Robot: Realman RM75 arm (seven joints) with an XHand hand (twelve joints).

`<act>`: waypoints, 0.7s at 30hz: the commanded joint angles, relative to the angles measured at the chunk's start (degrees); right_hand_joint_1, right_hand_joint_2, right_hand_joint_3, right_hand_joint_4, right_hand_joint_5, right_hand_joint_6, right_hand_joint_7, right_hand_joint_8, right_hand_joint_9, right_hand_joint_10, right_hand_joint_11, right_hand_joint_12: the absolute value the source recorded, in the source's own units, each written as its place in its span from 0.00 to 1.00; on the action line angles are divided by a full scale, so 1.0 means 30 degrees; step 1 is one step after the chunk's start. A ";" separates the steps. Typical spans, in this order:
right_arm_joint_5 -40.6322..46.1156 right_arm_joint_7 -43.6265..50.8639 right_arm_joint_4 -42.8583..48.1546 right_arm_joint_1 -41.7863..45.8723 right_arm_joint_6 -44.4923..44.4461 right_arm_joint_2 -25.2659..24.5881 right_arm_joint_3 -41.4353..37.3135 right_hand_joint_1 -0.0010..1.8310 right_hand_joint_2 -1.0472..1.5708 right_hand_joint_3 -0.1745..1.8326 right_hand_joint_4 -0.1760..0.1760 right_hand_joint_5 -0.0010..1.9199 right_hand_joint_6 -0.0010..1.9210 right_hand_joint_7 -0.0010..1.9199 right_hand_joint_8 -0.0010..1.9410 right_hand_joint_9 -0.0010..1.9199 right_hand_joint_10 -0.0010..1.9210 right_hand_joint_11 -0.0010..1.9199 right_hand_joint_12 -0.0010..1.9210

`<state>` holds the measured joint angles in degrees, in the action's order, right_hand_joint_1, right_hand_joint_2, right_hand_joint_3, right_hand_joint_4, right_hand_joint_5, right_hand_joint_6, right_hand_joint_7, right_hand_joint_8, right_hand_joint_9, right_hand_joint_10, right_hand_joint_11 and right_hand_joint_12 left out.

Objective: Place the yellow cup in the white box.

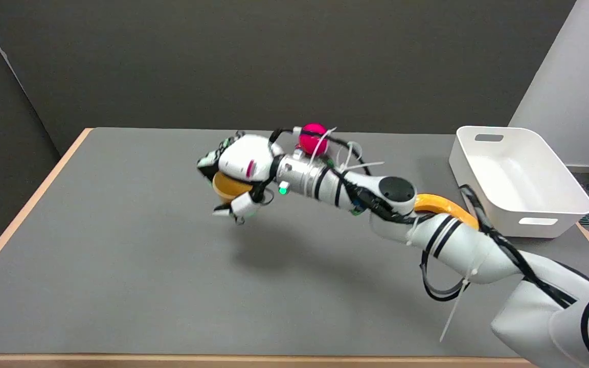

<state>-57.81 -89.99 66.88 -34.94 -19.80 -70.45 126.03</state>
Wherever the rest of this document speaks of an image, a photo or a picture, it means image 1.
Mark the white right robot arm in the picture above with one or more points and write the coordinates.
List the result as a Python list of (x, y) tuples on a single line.
[(458, 245)]

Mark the yellow banana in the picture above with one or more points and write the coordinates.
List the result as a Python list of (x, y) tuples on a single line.
[(445, 205)]

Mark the yellow cup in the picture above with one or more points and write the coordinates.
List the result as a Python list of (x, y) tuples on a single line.
[(228, 187)]

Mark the pink ball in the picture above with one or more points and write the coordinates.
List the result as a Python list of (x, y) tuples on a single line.
[(313, 138)]

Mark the white plastic box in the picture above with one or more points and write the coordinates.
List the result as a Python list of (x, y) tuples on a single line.
[(517, 179)]

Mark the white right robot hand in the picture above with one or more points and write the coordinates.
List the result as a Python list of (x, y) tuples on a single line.
[(243, 156)]

